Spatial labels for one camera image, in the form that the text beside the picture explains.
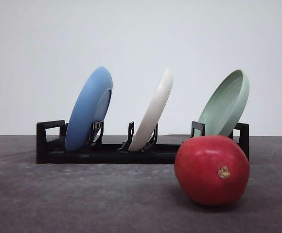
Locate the white plate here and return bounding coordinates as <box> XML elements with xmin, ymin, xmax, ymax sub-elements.
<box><xmin>129</xmin><ymin>69</ymin><xmax>174</xmax><ymax>151</ymax></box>

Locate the red pomegranate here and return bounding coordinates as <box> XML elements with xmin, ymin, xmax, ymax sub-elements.
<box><xmin>174</xmin><ymin>135</ymin><xmax>250</xmax><ymax>206</ymax></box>

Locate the blue plate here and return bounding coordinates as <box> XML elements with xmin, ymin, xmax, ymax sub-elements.
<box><xmin>65</xmin><ymin>67</ymin><xmax>113</xmax><ymax>152</ymax></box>

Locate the green plate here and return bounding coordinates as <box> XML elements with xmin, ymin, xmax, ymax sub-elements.
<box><xmin>194</xmin><ymin>69</ymin><xmax>250</xmax><ymax>137</ymax></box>

